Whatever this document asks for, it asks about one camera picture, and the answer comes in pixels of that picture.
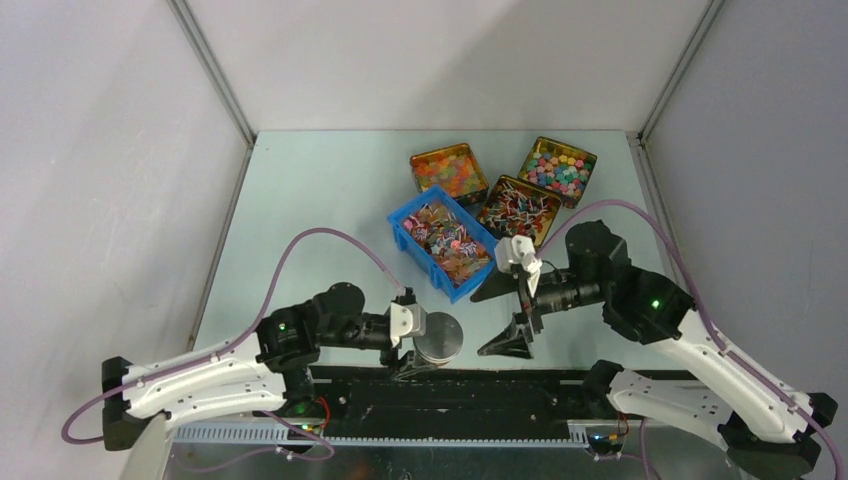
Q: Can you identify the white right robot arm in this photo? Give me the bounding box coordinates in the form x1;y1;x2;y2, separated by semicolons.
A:
435;221;838;479

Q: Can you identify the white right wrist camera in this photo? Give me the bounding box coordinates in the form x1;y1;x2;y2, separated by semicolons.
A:
495;235;543;298

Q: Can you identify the tin of pastel candies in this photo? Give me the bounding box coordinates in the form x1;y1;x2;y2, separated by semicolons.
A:
517;136;598;209

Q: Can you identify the white jar lid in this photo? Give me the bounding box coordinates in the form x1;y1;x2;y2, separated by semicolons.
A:
423;312;464;361

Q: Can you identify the tin of orange candies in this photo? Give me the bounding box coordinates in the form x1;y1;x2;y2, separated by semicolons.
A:
409;143;489;207

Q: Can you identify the tin of wrapped candies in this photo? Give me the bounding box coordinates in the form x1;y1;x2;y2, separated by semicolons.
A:
476;175;562;249

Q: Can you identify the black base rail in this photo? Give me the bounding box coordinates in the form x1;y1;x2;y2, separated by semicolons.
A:
275;366;627;442

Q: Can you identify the clear plastic jar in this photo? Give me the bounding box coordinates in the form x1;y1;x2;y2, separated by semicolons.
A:
413;335;456;366

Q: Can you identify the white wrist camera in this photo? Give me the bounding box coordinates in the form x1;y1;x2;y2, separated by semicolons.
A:
388;287;427;347
495;235;543;298

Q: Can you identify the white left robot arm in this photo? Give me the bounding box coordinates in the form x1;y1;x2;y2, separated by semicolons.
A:
101;282;425;451

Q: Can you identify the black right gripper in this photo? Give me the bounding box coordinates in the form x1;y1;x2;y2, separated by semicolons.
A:
469;258;606;359

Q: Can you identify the blue plastic candy bin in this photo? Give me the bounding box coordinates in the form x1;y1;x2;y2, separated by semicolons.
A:
387;186;496;303

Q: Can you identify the grey slotted cable duct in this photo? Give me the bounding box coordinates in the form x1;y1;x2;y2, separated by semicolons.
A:
172;422;591;448

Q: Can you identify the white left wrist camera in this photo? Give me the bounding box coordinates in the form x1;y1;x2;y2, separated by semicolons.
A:
388;287;427;347

